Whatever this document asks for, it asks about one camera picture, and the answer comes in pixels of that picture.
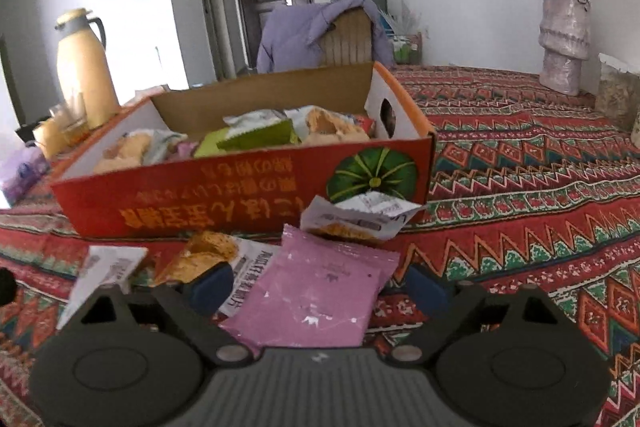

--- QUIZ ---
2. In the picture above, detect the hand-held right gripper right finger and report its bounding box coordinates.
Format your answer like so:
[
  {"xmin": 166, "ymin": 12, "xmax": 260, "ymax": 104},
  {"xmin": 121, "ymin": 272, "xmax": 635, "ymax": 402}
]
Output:
[{"xmin": 387, "ymin": 264, "xmax": 568, "ymax": 368}]

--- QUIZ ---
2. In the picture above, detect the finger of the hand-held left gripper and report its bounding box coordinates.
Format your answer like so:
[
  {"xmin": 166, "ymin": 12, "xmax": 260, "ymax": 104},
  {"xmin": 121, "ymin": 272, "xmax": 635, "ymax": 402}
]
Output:
[{"xmin": 0, "ymin": 267, "xmax": 18, "ymax": 305}]

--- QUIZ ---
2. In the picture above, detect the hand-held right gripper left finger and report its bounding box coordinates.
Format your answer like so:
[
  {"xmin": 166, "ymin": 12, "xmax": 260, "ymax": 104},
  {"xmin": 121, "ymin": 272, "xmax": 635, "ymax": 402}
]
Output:
[{"xmin": 70, "ymin": 263, "xmax": 256, "ymax": 368}]

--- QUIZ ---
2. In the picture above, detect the clear window cracker packet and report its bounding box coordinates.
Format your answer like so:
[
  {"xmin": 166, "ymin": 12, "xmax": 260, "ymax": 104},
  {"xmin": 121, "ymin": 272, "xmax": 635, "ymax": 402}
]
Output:
[{"xmin": 152, "ymin": 231, "xmax": 283, "ymax": 320}]

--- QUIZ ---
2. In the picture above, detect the red cardboard box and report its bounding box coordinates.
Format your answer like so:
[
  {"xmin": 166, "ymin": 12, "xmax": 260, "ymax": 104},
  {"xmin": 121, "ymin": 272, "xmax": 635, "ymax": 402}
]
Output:
[{"xmin": 49, "ymin": 61, "xmax": 437, "ymax": 239}]

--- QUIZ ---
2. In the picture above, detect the pink snack packet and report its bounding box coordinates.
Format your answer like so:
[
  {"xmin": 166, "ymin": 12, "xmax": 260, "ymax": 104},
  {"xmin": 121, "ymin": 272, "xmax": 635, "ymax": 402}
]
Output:
[{"xmin": 220, "ymin": 223, "xmax": 401, "ymax": 358}]

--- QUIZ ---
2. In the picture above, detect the pile of snack packets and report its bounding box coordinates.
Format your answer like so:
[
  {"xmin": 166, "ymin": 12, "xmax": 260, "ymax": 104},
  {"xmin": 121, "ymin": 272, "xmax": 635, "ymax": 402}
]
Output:
[{"xmin": 92, "ymin": 105, "xmax": 377, "ymax": 174}]

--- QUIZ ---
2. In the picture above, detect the white printed snack packet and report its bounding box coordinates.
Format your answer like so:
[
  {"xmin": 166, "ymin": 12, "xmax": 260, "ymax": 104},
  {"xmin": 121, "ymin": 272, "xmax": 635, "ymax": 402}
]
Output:
[{"xmin": 56, "ymin": 246, "xmax": 150, "ymax": 330}]

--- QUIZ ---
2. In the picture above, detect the white label cracker packet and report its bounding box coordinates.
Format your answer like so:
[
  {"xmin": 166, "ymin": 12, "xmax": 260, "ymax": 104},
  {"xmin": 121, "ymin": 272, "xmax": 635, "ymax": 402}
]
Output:
[{"xmin": 299, "ymin": 192, "xmax": 423, "ymax": 244}]

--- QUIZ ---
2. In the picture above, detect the purple tissue pack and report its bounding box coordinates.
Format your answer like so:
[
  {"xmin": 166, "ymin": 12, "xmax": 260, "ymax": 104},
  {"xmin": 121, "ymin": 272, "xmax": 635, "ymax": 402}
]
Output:
[{"xmin": 0, "ymin": 147, "xmax": 51, "ymax": 210}]

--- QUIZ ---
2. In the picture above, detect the yellow mug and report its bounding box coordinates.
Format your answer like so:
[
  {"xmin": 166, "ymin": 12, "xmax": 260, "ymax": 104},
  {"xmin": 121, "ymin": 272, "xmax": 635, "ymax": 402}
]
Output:
[{"xmin": 32, "ymin": 117, "xmax": 68, "ymax": 160}]

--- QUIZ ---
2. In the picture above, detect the clear drinking glass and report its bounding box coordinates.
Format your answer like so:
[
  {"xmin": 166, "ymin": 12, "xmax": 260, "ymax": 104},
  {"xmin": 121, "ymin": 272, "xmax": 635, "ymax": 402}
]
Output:
[{"xmin": 49, "ymin": 94, "xmax": 91, "ymax": 148}]

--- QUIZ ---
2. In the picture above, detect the cream thermos jug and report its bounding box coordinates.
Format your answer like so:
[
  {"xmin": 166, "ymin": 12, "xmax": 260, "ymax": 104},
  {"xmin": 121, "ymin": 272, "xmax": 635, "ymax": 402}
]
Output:
[{"xmin": 54, "ymin": 8, "xmax": 122, "ymax": 130}]

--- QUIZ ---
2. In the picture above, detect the purple jacket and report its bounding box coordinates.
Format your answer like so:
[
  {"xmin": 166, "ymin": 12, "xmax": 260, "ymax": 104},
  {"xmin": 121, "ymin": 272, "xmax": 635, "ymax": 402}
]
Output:
[{"xmin": 256, "ymin": 0, "xmax": 398, "ymax": 75}]

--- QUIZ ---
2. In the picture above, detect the wooden chair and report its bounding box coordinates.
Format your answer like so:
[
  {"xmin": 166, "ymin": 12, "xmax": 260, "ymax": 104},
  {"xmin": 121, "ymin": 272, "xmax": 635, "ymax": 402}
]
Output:
[{"xmin": 317, "ymin": 7, "xmax": 373, "ymax": 68}]

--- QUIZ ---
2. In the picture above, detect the dark brown door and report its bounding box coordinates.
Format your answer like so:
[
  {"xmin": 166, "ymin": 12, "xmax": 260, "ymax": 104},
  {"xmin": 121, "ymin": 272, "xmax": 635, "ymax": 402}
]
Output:
[{"xmin": 231, "ymin": 0, "xmax": 316, "ymax": 70}]

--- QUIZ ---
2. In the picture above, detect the grey side door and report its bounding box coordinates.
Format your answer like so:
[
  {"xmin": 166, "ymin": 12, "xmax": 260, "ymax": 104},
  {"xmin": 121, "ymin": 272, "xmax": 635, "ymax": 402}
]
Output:
[{"xmin": 195, "ymin": 0, "xmax": 236, "ymax": 82}]

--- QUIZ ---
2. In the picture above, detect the blue bag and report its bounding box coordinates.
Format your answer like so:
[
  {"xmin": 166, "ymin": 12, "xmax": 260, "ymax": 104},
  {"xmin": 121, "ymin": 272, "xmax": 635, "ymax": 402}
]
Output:
[{"xmin": 375, "ymin": 4, "xmax": 401, "ymax": 35}]

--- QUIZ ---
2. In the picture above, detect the clear jar white lid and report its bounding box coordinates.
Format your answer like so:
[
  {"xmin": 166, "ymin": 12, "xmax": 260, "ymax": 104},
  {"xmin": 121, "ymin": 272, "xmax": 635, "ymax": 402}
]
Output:
[{"xmin": 594, "ymin": 53, "xmax": 640, "ymax": 132}]

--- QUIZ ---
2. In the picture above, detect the dried pampas grass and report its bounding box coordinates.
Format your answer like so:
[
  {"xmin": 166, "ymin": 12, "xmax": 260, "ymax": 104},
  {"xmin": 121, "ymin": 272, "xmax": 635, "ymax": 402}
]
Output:
[{"xmin": 400, "ymin": 0, "xmax": 426, "ymax": 35}]

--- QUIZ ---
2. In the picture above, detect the pink textured vase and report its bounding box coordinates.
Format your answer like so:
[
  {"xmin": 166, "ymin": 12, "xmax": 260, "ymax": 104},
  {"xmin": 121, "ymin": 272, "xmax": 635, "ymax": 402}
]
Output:
[{"xmin": 537, "ymin": 0, "xmax": 592, "ymax": 96}]

